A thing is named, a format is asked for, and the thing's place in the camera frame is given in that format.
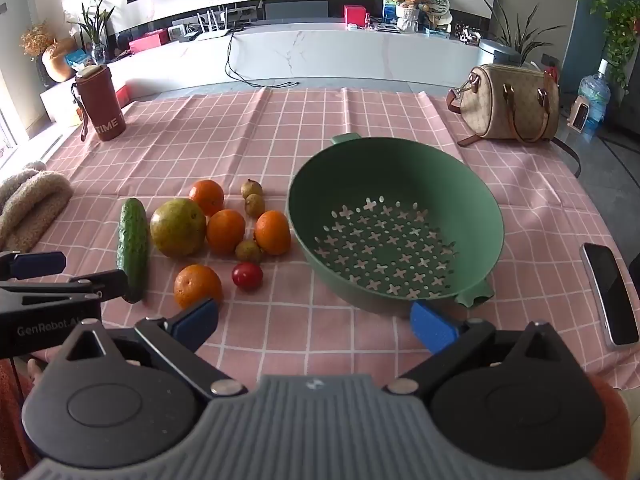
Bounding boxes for large greenish yellow citrus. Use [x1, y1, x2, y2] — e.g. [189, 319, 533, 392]
[150, 198, 207, 258]

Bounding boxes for maroon insulated bottle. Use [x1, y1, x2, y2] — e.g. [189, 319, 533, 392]
[71, 62, 125, 142]

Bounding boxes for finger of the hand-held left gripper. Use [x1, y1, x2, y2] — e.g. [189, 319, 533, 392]
[0, 251, 67, 282]
[0, 269, 129, 307]

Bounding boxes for white flower pot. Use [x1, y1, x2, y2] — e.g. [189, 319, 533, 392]
[396, 5, 422, 34]

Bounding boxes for green colander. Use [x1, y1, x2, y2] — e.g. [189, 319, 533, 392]
[287, 132, 504, 320]

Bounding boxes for person's left forearm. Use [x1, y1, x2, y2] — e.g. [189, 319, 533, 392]
[0, 357, 32, 480]

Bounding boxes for blue water jug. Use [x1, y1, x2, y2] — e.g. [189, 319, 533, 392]
[577, 59, 612, 135]

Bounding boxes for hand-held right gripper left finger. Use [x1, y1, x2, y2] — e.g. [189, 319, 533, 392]
[45, 297, 248, 401]

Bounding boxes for white router with antennas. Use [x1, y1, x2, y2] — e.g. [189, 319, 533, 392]
[196, 5, 237, 42]

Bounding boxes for long red box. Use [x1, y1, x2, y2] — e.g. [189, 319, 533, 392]
[128, 30, 169, 54]

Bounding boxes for white marble television cabinet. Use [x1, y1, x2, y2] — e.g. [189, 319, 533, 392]
[39, 20, 501, 126]

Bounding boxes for beige patterned handbag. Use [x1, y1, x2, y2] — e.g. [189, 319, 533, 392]
[447, 64, 561, 147]

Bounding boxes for black smartphone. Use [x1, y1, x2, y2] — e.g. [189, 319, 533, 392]
[580, 242, 640, 351]

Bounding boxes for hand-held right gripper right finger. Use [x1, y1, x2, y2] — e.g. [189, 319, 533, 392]
[385, 301, 588, 401]

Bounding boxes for orange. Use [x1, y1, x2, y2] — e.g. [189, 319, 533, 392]
[254, 210, 292, 256]
[206, 209, 246, 255]
[173, 264, 223, 311]
[188, 179, 225, 217]

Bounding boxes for hanging green vine plant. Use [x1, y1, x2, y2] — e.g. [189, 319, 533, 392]
[559, 0, 640, 93]

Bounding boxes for green cucumber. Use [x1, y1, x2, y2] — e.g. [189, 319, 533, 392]
[116, 198, 150, 304]

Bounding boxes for beige fluffy cloth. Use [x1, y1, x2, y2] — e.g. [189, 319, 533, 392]
[0, 161, 75, 253]

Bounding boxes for silver trash can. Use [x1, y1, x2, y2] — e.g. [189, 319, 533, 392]
[477, 40, 522, 69]

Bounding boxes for pink checkered tablecloth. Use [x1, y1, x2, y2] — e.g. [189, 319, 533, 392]
[42, 85, 633, 392]

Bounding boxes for long-leaved potted plant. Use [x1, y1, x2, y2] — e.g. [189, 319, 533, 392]
[481, 0, 552, 67]

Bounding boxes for red cherry tomato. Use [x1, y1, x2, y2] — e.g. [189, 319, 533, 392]
[231, 261, 264, 291]

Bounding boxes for potted orchid plant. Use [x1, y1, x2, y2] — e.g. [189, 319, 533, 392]
[67, 0, 117, 63]

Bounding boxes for dried orange flowers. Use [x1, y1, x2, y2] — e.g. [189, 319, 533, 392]
[20, 21, 57, 59]

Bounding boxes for person's right forearm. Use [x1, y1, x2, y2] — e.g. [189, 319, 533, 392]
[590, 375, 632, 480]

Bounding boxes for brown round vase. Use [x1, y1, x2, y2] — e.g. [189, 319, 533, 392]
[42, 39, 77, 84]

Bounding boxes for black cable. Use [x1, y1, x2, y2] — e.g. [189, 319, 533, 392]
[224, 29, 301, 87]

